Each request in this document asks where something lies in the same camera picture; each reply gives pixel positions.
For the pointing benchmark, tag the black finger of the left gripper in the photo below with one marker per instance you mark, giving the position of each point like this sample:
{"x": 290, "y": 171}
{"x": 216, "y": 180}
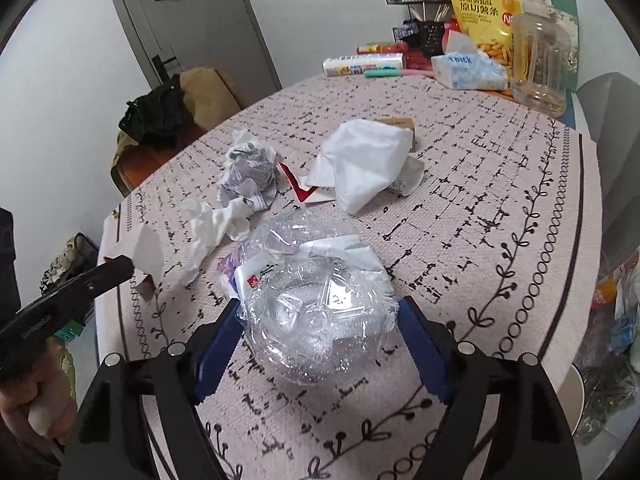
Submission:
{"x": 25, "y": 335}

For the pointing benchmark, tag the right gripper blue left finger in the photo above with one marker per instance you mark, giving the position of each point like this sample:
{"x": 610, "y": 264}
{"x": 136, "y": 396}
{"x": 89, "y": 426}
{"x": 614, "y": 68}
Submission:
{"x": 213, "y": 346}

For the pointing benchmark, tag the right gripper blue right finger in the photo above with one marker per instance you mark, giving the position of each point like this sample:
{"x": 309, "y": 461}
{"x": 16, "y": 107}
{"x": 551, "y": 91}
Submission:
{"x": 429, "y": 344}

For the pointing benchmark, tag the blue Vinda tissue packet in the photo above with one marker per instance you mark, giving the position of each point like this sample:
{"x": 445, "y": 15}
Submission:
{"x": 233, "y": 275}

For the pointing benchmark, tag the clear plastic bag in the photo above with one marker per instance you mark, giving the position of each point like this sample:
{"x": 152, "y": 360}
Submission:
{"x": 321, "y": 304}

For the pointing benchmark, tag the clear trash bag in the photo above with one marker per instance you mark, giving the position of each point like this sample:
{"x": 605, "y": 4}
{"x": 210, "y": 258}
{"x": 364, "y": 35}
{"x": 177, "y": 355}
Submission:
{"x": 608, "y": 358}

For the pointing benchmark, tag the person's left hand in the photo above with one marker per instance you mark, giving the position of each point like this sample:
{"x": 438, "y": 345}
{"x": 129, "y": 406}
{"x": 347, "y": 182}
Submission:
{"x": 37, "y": 406}

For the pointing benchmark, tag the white torn paper piece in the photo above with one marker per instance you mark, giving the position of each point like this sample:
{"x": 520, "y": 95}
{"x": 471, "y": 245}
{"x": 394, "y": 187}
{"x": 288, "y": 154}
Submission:
{"x": 142, "y": 246}

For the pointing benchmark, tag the round beige stool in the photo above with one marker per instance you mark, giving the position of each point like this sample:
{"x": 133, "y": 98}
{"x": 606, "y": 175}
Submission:
{"x": 572, "y": 397}

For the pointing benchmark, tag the pink patterned tablecloth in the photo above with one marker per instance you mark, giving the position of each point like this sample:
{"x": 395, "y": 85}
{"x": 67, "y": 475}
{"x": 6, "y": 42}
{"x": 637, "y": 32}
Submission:
{"x": 500, "y": 243}

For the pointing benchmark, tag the crumpled printed paper ball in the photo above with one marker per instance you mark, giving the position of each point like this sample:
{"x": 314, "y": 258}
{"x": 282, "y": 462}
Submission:
{"x": 250, "y": 172}

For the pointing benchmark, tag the red white paper wrapper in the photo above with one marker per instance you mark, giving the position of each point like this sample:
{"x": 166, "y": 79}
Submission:
{"x": 304, "y": 193}

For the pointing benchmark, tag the large white tissue paper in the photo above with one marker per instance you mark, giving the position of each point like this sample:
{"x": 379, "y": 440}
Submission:
{"x": 363, "y": 158}

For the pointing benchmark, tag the small brown cardboard box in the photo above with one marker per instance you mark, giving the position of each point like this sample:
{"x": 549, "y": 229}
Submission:
{"x": 404, "y": 123}

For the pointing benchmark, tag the wooden chair with clothes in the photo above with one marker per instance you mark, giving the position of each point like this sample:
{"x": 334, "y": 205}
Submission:
{"x": 160, "y": 124}

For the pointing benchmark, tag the teal pink marker pen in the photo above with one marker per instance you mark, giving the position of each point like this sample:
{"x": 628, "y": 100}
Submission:
{"x": 396, "y": 72}

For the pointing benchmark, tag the blue white tissue pack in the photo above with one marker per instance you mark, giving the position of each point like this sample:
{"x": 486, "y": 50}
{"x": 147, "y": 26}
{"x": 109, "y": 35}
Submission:
{"x": 463, "y": 67}

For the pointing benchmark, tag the white cling film roll box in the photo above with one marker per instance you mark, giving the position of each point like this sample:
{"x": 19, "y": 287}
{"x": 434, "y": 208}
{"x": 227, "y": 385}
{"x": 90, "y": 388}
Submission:
{"x": 358, "y": 64}

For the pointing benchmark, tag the grey upholstered chair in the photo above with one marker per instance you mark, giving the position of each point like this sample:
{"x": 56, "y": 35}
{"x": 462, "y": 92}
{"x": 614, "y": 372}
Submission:
{"x": 610, "y": 103}

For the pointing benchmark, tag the red snack package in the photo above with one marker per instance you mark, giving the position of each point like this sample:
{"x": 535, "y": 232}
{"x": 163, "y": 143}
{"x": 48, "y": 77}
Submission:
{"x": 383, "y": 48}

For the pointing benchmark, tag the black pen holder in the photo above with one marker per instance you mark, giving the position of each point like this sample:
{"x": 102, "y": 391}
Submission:
{"x": 431, "y": 34}

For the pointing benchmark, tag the grey door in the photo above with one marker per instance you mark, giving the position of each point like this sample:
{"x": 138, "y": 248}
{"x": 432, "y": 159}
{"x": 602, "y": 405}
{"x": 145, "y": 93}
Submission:
{"x": 171, "y": 36}

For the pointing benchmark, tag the clear plastic jar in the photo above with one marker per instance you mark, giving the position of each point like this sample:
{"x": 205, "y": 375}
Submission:
{"x": 540, "y": 59}

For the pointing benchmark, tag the yellow snack bag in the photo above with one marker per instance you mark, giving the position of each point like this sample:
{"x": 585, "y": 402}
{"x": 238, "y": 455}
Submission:
{"x": 488, "y": 24}

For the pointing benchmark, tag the green white box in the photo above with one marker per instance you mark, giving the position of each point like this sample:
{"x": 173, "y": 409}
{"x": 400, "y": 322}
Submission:
{"x": 566, "y": 14}

